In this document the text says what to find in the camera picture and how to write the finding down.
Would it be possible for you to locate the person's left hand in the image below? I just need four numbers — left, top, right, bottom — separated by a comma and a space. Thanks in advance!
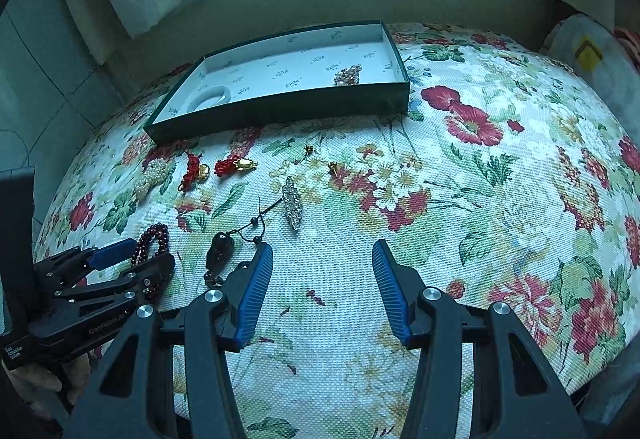
10, 354, 101, 402

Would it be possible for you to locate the white jade bangle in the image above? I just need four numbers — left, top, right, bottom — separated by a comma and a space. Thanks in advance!
186, 86, 232, 112

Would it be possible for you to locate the green cardboard box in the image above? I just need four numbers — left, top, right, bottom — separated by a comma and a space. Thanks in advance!
144, 20, 412, 145

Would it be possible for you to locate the silver rhinestone brooch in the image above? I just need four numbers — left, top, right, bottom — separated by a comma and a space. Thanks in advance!
281, 176, 303, 232

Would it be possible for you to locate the floral bed cover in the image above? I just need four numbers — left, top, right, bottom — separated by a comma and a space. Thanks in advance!
32, 22, 640, 439

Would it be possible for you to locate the red cord gold charm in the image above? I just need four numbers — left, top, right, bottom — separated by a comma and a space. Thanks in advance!
179, 152, 211, 192
215, 158, 257, 177

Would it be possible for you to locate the black gourd pendant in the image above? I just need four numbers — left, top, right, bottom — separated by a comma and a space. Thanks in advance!
205, 196, 283, 282

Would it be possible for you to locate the white pearl necklace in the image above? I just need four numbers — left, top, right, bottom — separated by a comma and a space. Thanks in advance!
134, 158, 177, 200

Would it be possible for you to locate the dark red bead bracelet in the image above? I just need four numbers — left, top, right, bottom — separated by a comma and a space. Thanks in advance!
131, 223, 171, 302

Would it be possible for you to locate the pink quilt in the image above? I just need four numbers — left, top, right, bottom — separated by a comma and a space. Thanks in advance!
615, 26, 640, 56

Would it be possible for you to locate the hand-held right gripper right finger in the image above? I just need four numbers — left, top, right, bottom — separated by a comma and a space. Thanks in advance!
371, 239, 588, 439

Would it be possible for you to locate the grey patterned pillow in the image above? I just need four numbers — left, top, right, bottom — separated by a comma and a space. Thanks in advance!
542, 13, 640, 120

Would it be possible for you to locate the floral pearl brooch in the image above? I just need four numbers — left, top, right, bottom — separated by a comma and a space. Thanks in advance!
334, 64, 362, 86

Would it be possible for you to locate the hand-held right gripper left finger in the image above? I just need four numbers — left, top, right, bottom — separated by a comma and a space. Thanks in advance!
62, 241, 275, 439

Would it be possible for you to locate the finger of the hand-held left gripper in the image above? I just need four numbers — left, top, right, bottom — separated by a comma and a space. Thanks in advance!
34, 239, 138, 290
55, 251, 176, 315

